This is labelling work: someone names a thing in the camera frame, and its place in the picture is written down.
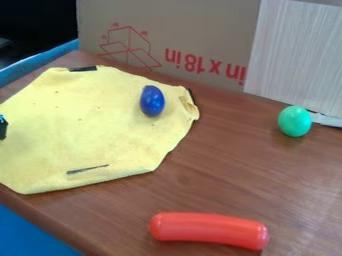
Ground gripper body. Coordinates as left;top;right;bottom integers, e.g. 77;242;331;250
0;114;10;141

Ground yellow cloth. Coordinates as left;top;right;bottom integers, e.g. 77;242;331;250
0;64;202;196

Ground blue toy egg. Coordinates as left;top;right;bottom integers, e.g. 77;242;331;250
138;85;167;118

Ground cardboard box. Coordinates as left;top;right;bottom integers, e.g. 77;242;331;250
74;0;262;93

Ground red toy sausage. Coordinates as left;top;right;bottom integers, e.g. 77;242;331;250
146;211;272;252

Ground green toy ball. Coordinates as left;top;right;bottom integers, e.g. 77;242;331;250
276;105;313;138

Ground white board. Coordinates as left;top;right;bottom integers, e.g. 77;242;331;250
241;0;342;120

